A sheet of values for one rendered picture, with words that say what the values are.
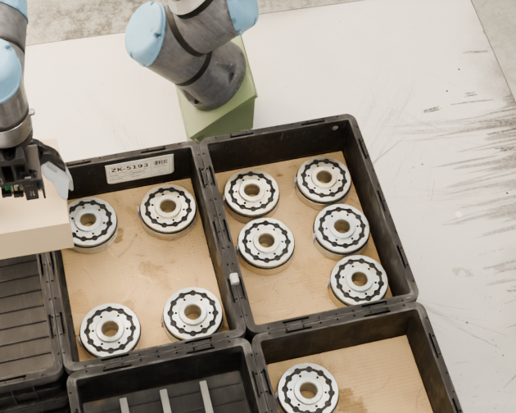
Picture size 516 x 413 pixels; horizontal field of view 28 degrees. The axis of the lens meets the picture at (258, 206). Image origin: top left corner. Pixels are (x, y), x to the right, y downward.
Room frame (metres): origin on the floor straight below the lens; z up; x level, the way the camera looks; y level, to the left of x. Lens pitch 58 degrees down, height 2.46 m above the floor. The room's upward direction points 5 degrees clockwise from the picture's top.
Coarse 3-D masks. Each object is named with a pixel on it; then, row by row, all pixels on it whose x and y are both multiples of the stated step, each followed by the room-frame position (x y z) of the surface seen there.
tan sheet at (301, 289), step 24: (264, 168) 1.10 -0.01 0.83; (288, 168) 1.10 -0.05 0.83; (288, 192) 1.05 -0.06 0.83; (288, 216) 1.00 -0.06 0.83; (312, 216) 1.00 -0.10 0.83; (312, 240) 0.95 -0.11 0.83; (240, 264) 0.89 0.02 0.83; (312, 264) 0.90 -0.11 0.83; (264, 288) 0.84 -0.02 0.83; (288, 288) 0.85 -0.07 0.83; (312, 288) 0.85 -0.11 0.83; (264, 312) 0.79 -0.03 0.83; (288, 312) 0.80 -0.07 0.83; (312, 312) 0.80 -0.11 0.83
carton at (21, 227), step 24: (48, 144) 0.91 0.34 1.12; (0, 192) 0.82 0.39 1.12; (48, 192) 0.82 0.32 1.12; (0, 216) 0.77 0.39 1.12; (24, 216) 0.78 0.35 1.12; (48, 216) 0.78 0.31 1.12; (0, 240) 0.74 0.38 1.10; (24, 240) 0.75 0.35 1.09; (48, 240) 0.76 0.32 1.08; (72, 240) 0.77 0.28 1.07
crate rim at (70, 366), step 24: (168, 144) 1.06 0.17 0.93; (192, 144) 1.07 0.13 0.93; (72, 168) 1.00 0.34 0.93; (216, 216) 0.92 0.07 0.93; (216, 240) 0.87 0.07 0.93; (48, 264) 0.80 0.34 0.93; (240, 312) 0.74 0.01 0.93; (216, 336) 0.70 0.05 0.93; (240, 336) 0.70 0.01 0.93; (96, 360) 0.64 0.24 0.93; (120, 360) 0.64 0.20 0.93
